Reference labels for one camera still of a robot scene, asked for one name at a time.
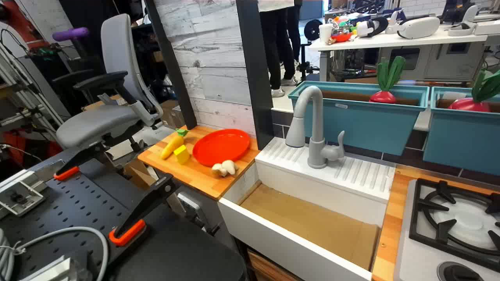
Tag white mushroom toy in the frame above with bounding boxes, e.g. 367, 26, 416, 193
210, 160, 238, 179

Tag grey toy faucet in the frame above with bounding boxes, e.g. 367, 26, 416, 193
285, 85, 347, 171

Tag yellow toy block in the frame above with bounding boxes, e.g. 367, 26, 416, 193
172, 144, 192, 166

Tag white toy sink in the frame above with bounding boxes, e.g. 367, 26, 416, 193
217, 136, 397, 281

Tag red radish plush toy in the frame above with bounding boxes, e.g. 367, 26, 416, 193
367, 55, 408, 105
449, 69, 500, 115

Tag toy gas stove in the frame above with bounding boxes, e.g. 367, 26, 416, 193
394, 179, 500, 281

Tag red plastic plate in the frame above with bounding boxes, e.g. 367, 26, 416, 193
191, 129, 253, 169

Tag wooden counter board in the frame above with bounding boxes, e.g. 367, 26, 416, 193
138, 124, 261, 202

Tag white wood print backdrop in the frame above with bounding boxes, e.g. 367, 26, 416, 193
153, 0, 258, 138

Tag standing person black trousers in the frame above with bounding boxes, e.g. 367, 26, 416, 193
258, 0, 305, 99

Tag teal planter box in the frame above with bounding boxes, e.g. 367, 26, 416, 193
288, 80, 432, 158
422, 85, 500, 179

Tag white cup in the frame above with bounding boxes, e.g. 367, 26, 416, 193
317, 22, 335, 47

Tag black orange bar clamp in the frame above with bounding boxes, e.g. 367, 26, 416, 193
108, 175, 177, 249
52, 146, 107, 183

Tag grey office chair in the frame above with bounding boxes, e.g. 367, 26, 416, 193
52, 13, 166, 163

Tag white work table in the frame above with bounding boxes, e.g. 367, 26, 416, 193
310, 29, 489, 85

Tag white VR headset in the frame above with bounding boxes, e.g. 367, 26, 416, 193
396, 15, 442, 41

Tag purple foam roller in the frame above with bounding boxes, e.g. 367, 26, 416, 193
52, 27, 91, 44

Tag grey metal rack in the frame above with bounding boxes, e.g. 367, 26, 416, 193
0, 21, 72, 138

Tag black frame post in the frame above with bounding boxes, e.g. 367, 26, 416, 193
144, 0, 199, 132
235, 0, 277, 152

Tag grey cable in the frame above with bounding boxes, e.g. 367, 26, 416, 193
0, 225, 110, 281

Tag silver metal bracket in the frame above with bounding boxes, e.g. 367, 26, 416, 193
0, 179, 47, 219

